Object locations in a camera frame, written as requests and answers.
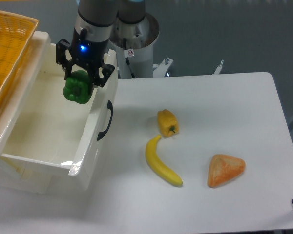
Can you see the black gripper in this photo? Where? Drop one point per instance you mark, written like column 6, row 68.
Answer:
column 87, row 55

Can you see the green bell pepper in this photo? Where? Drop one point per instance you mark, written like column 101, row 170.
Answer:
column 78, row 87

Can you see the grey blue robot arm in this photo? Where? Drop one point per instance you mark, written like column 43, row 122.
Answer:
column 97, row 17

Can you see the open white upper drawer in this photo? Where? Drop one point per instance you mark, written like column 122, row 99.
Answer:
column 59, row 137

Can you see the yellow bell pepper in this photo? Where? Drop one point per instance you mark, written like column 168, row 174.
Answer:
column 167, row 122

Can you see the white drawer cabinet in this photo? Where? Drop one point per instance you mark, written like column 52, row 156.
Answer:
column 15, row 171

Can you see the yellow woven basket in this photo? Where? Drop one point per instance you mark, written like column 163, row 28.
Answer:
column 16, row 32

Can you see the yellow banana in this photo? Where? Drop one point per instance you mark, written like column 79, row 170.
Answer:
column 160, row 168

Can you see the orange triangular bread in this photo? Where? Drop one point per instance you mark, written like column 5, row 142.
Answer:
column 223, row 168

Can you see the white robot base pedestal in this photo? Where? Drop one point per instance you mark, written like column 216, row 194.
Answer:
column 134, row 44

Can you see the black drawer handle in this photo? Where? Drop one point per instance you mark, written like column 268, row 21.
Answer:
column 108, row 122

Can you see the white metal bracket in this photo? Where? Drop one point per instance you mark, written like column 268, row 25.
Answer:
column 219, row 68

